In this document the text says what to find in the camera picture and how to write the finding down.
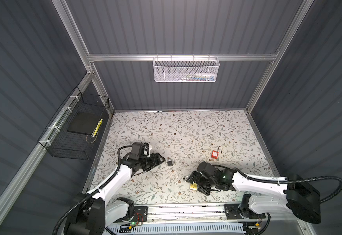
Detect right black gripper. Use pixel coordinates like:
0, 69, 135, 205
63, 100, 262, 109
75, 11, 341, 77
184, 169, 215, 194

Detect brass padlock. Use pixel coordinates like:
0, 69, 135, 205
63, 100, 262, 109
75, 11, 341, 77
184, 176, 197, 191

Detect small black padlock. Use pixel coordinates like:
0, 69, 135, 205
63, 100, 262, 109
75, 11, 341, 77
167, 158, 173, 166

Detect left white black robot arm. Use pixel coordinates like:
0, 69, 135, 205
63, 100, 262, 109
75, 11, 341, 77
63, 153, 166, 235

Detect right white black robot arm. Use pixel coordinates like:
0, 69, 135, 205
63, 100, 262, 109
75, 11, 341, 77
185, 162, 321, 224

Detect red safety padlock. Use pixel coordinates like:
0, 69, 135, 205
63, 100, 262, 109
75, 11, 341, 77
211, 146, 223, 160

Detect yellow marker pen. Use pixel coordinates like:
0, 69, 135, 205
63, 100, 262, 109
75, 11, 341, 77
91, 118, 103, 137

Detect black flat box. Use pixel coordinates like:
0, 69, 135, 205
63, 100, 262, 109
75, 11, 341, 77
67, 112, 101, 136

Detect items in white basket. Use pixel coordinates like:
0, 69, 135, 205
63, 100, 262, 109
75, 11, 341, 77
177, 73, 217, 82

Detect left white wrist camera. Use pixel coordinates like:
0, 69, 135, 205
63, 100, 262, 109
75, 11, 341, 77
131, 142, 151, 158

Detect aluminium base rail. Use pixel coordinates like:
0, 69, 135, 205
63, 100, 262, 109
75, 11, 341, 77
69, 201, 304, 224

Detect left black corrugated cable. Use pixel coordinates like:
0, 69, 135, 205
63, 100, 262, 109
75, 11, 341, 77
51, 145, 136, 235

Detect black corrugated cable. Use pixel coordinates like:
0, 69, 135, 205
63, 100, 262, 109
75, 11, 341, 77
51, 145, 136, 235
211, 164, 342, 204

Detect white perforated cable duct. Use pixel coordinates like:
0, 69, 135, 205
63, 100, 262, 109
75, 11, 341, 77
108, 222, 247, 235

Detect black wire basket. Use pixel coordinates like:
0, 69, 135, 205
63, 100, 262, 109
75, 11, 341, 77
38, 88, 110, 160

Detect white wire mesh basket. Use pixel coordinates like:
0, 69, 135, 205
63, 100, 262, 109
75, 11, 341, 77
152, 56, 220, 83

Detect right black corrugated cable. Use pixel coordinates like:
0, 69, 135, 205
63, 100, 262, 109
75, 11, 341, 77
211, 164, 342, 204

